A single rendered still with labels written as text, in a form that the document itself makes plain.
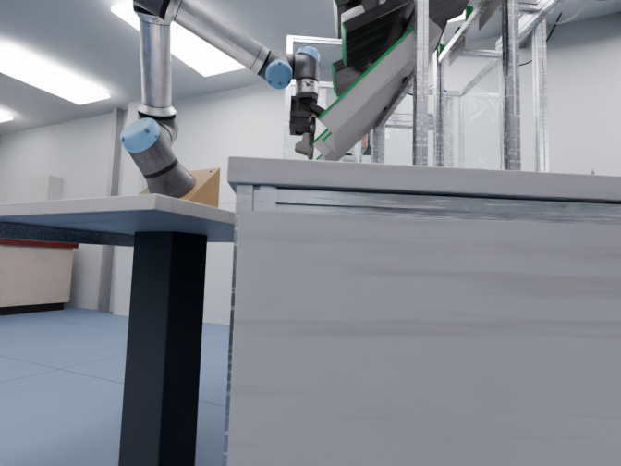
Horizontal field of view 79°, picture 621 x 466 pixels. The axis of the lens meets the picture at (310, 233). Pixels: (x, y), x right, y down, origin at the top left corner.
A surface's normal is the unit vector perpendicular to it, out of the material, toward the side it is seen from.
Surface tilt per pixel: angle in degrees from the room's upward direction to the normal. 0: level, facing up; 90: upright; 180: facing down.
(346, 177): 90
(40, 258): 90
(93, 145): 90
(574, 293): 90
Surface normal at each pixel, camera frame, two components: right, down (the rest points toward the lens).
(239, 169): 0.07, -0.08
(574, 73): -0.41, -0.09
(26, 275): 0.91, 0.00
